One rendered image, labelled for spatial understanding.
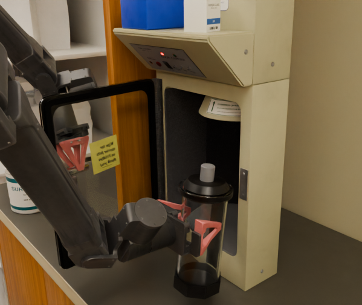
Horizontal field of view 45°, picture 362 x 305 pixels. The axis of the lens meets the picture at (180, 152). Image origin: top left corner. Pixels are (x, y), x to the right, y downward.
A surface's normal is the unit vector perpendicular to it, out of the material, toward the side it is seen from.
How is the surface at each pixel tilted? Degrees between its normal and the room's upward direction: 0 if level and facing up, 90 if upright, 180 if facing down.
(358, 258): 0
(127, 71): 90
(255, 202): 90
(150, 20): 90
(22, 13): 95
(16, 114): 34
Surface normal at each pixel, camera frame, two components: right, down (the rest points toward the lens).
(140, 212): 0.41, -0.64
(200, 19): -0.57, 0.28
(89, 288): -0.02, -0.94
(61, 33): 0.24, 0.42
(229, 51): 0.62, 0.25
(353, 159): -0.78, 0.22
